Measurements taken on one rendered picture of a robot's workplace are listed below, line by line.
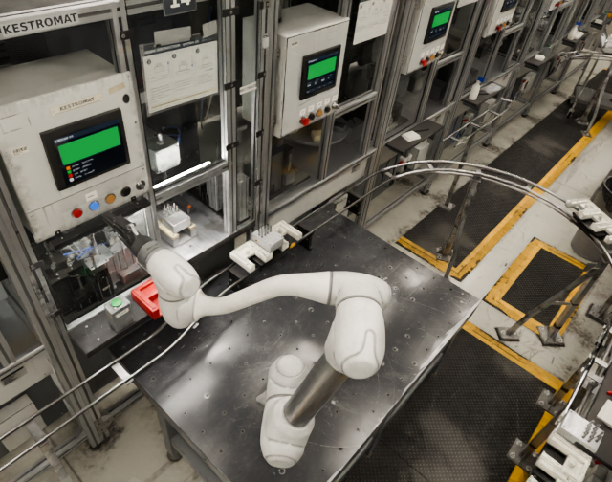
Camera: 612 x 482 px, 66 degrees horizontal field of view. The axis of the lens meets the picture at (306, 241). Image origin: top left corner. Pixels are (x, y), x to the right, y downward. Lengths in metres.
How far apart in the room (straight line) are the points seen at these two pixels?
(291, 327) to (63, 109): 1.32
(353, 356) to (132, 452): 1.74
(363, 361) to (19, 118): 1.12
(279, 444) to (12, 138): 1.23
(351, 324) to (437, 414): 1.75
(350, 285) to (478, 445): 1.77
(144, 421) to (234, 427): 0.92
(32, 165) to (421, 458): 2.26
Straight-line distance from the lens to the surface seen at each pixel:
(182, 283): 1.38
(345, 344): 1.24
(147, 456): 2.73
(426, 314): 2.45
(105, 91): 1.60
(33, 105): 1.52
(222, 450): 1.95
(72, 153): 1.59
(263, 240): 2.27
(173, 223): 2.23
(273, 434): 1.70
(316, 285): 1.37
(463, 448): 2.91
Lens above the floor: 2.47
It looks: 42 degrees down
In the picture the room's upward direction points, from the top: 7 degrees clockwise
